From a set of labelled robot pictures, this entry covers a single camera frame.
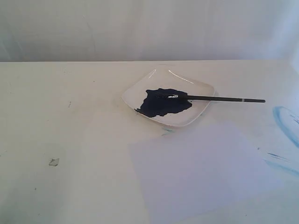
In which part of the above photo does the white square plate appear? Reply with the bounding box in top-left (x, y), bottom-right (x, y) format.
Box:
top-left (121, 67), bottom-right (216, 127)

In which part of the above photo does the white paper sheet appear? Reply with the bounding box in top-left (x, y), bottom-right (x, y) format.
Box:
top-left (129, 123), bottom-right (282, 224)

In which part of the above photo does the black paintbrush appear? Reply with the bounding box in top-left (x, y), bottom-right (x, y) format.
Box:
top-left (157, 94), bottom-right (266, 103)

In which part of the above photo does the small clear tape scrap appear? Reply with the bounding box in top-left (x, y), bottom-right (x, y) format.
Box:
top-left (49, 158), bottom-right (59, 167)

